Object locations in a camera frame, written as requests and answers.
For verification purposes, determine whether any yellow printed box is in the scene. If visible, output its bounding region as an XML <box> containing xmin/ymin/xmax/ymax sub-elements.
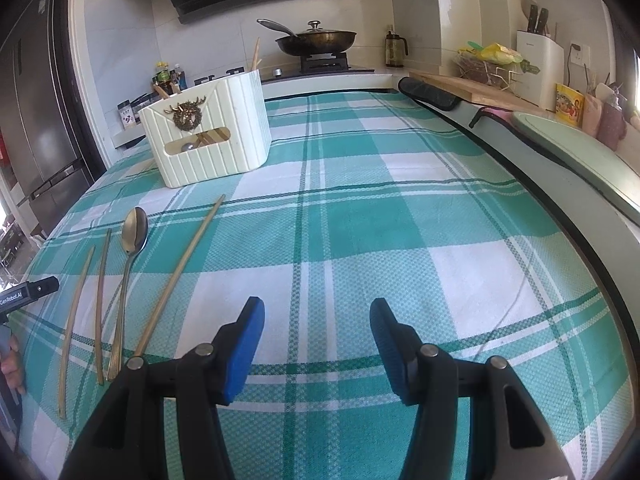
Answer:
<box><xmin>555</xmin><ymin>83</ymin><xmax>585</xmax><ymax>127</ymax></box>

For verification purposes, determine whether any black padded roll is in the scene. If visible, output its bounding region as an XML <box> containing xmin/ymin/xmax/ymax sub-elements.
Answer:
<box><xmin>397</xmin><ymin>76</ymin><xmax>462</xmax><ymax>112</ymax></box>

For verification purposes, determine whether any teal plaid tablecloth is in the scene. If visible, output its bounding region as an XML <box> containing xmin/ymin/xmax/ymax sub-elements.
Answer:
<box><xmin>20</xmin><ymin>89</ymin><xmax>633</xmax><ymax>480</ymax></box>

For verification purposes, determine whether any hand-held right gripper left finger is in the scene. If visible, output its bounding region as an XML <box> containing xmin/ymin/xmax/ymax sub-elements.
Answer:
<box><xmin>59</xmin><ymin>296</ymin><xmax>266</xmax><ymax>480</ymax></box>

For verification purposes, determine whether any purple soap dispenser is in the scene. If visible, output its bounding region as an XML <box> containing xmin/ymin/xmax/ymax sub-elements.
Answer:
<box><xmin>597</xmin><ymin>85</ymin><xmax>628</xmax><ymax>151</ymax></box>

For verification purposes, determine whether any gold handled metal spoon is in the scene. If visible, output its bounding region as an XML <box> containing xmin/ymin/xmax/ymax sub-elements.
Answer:
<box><xmin>106</xmin><ymin>206</ymin><xmax>149</xmax><ymax>381</ymax></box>

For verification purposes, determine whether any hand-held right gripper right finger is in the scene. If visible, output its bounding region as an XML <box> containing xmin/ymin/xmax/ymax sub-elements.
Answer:
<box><xmin>369</xmin><ymin>297</ymin><xmax>571</xmax><ymax>480</ymax></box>

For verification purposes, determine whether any yellow bag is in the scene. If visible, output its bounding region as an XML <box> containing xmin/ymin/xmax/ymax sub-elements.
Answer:
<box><xmin>467</xmin><ymin>41</ymin><xmax>523</xmax><ymax>65</ymax></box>

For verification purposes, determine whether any green cutting board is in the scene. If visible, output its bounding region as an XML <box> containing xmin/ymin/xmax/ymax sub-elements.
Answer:
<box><xmin>511</xmin><ymin>111</ymin><xmax>640</xmax><ymax>226</ymax></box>

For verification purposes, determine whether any white knife block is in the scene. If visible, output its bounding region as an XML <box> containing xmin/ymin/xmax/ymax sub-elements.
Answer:
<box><xmin>516</xmin><ymin>30</ymin><xmax>565</xmax><ymax>112</ymax></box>

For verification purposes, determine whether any dark wok with lid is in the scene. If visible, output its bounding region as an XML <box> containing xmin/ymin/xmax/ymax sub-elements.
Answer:
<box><xmin>256</xmin><ymin>19</ymin><xmax>358</xmax><ymax>57</ymax></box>

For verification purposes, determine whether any wooden cutting board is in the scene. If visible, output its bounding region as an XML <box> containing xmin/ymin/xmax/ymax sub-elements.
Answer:
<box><xmin>407</xmin><ymin>71</ymin><xmax>551</xmax><ymax>113</ymax></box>

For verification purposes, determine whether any cream ribbed utensil holder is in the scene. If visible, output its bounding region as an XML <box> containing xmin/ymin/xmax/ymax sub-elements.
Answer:
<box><xmin>138</xmin><ymin>70</ymin><xmax>272</xmax><ymax>189</ymax></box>

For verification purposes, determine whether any pink cup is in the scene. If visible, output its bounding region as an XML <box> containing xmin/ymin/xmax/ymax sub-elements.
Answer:
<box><xmin>582</xmin><ymin>92</ymin><xmax>606</xmax><ymax>138</ymax></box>

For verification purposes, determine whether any person's left hand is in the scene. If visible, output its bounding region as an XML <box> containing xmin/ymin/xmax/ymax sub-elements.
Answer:
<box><xmin>0</xmin><ymin>336</ymin><xmax>27</xmax><ymax>396</ymax></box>

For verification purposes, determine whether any black gas stove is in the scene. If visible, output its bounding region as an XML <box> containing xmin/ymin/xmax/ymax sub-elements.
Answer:
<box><xmin>192</xmin><ymin>52</ymin><xmax>376</xmax><ymax>86</ymax></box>

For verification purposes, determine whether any grey refrigerator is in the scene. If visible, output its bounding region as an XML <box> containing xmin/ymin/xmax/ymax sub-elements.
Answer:
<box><xmin>0</xmin><ymin>0</ymin><xmax>96</xmax><ymax>233</ymax></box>

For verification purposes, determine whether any wire basket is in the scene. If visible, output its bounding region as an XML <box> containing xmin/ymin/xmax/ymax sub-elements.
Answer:
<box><xmin>455</xmin><ymin>52</ymin><xmax>541</xmax><ymax>96</ymax></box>

